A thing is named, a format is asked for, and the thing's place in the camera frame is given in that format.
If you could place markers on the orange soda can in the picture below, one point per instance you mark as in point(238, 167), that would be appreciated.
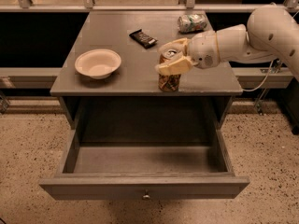
point(168, 83)

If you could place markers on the metal drawer knob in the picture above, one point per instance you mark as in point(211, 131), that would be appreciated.
point(146, 196)

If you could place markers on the black snack bar wrapper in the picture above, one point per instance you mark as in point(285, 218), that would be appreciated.
point(143, 39)

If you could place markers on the grey cabinet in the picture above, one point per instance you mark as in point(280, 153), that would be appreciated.
point(137, 76)

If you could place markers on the crushed green white can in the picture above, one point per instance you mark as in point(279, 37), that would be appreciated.
point(192, 23)

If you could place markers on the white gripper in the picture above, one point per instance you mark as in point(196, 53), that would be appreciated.
point(203, 48)

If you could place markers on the white paper bowl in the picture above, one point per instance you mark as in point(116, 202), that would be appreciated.
point(98, 63)

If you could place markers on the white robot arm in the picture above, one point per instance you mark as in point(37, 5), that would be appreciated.
point(270, 33)

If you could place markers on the open grey top drawer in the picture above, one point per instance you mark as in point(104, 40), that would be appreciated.
point(121, 147)

